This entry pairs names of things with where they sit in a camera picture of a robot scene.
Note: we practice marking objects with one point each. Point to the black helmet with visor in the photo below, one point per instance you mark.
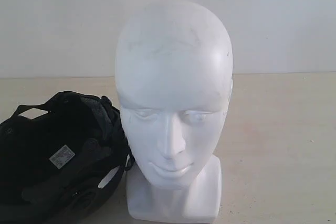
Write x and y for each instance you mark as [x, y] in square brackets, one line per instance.
[62, 166]

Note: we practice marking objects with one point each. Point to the white mannequin head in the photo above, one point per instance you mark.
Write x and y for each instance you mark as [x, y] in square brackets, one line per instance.
[174, 80]

